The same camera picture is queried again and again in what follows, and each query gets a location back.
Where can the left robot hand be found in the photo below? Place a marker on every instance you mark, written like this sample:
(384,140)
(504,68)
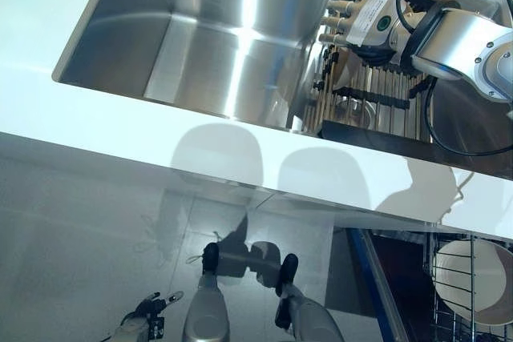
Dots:
(148,308)

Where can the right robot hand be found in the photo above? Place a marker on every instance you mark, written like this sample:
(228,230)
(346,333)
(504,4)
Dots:
(368,17)

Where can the beige round plate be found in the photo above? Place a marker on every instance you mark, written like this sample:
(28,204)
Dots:
(461,278)
(344,69)

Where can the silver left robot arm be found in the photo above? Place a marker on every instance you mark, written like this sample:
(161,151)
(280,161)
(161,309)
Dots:
(126,332)

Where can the silver left robot leg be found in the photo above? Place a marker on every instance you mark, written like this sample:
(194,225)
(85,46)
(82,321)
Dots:
(206,310)

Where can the dark left robot foot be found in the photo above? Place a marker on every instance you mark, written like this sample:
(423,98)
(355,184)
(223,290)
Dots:
(210,258)

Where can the dark robot foot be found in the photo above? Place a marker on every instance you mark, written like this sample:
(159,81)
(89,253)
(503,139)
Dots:
(210,258)
(289,274)

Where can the black sink dish rack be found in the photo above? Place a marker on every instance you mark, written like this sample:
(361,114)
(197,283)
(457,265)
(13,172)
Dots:
(372,97)

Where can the dark right robot foot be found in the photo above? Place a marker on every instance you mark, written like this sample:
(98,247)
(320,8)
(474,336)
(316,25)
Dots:
(289,274)

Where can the wide white cabinet door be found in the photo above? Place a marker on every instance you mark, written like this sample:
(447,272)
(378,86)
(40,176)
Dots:
(60,166)

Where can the stainless steel sink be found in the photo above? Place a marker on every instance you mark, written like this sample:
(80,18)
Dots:
(200,37)

